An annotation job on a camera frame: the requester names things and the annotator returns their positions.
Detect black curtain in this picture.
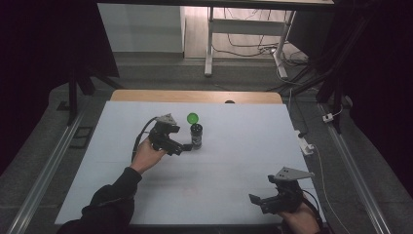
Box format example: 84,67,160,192
286,0,413,189
0,0,121,178

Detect white cable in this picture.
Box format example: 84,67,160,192
312,144,353,234

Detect aluminium rail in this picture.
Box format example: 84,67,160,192
5,108,86,234
317,102,394,234

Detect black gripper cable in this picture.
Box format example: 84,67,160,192
131,116,159,163
301,189,326,230

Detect white metal desk frame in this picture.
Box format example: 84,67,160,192
204,6,297,79

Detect white power strip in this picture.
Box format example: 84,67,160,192
294,129,316,156

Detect person's left hand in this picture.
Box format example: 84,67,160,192
130,136,169,176

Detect glass spice jar dark label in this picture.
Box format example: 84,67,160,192
190,123,204,150

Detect black floor cables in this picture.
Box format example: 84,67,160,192
210,7,311,67

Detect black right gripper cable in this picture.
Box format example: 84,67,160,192
301,189,326,230

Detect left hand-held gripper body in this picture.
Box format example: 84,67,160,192
148,113,184,157

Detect black tripod stand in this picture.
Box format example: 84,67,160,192
315,61,347,135
65,61,126,127

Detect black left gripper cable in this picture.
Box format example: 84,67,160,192
131,116,159,163

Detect person's right hand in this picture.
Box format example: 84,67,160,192
278,202,321,234

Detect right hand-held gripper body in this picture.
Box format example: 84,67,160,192
259,166,316,215

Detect wooden table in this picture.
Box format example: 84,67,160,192
110,89,283,105

